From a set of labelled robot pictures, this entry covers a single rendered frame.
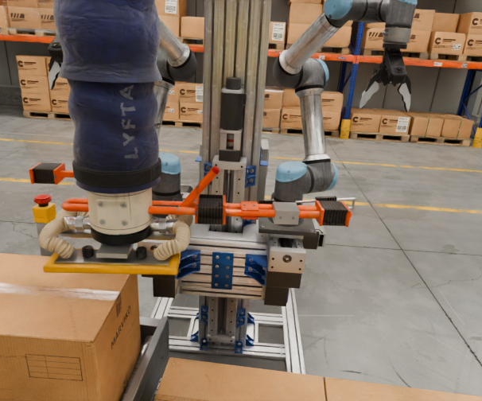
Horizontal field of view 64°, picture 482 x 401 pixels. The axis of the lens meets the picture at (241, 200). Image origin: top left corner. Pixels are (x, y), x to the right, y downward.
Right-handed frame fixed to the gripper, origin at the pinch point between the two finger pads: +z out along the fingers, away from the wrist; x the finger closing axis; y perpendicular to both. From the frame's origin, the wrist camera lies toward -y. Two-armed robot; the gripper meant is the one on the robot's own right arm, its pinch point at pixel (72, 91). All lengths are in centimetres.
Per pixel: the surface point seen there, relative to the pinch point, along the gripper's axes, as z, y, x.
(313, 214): 26, -26, -78
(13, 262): 57, -14, 20
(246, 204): 25, -25, -59
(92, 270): 38, -43, -20
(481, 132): 120, 665, -512
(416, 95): 72, 808, -425
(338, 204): 24, -22, -85
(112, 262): 37, -41, -25
